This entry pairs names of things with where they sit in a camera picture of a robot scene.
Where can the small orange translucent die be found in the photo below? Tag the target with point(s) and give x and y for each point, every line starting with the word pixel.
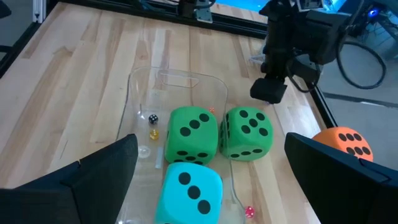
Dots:
pixel 212 109

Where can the clear plastic bin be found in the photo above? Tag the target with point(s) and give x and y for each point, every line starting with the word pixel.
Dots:
pixel 174 93

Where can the small yellow translucent die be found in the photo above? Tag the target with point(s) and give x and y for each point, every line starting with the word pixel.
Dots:
pixel 154 134

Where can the small black die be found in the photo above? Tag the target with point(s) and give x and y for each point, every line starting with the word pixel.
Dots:
pixel 153 119

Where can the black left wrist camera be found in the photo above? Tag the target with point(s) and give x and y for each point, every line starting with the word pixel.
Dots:
pixel 267 90

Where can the large cyan foam die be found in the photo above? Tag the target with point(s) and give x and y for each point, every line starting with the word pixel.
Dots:
pixel 174 205

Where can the black table frame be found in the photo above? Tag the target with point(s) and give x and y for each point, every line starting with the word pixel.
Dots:
pixel 236 26

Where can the large green foam die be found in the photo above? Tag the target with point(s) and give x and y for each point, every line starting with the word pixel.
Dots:
pixel 248 140
pixel 191 140

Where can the small red translucent die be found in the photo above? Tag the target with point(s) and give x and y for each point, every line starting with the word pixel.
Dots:
pixel 249 212

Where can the grey metal bracket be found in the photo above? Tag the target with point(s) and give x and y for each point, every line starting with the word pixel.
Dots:
pixel 204 15

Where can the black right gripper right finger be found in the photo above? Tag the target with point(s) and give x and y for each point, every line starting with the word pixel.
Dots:
pixel 342 193

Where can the black computer tower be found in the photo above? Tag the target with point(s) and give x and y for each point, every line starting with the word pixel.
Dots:
pixel 370 20

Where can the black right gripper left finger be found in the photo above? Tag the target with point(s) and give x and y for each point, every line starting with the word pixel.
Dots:
pixel 77 193

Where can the large orange foam die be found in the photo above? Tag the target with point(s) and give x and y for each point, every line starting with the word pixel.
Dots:
pixel 329 140

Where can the silver aluminium extrusion bar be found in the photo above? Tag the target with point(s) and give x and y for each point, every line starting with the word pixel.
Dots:
pixel 39 11

